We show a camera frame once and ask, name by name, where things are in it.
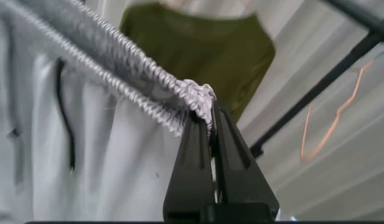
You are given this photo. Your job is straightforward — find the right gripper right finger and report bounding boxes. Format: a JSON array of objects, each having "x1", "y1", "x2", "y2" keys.
[{"x1": 200, "y1": 101, "x2": 279, "y2": 223}]

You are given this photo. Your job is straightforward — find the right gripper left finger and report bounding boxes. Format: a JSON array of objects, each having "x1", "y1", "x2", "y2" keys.
[{"x1": 162, "y1": 110, "x2": 217, "y2": 223}]

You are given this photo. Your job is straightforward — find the pale grey shorts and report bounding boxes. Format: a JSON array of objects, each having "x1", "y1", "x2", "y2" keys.
[{"x1": 0, "y1": 0, "x2": 217, "y2": 223}]

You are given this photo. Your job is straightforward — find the pink clothes hanger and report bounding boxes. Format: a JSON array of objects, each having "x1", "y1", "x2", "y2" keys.
[{"x1": 299, "y1": 58, "x2": 375, "y2": 164}]

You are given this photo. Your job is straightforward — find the green long-sleeved shirt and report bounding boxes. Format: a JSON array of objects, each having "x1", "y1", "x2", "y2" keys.
[{"x1": 119, "y1": 2, "x2": 276, "y2": 122}]

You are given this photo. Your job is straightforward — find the black clothes rack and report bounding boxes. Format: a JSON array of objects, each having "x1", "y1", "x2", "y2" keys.
[{"x1": 249, "y1": 0, "x2": 384, "y2": 159}]

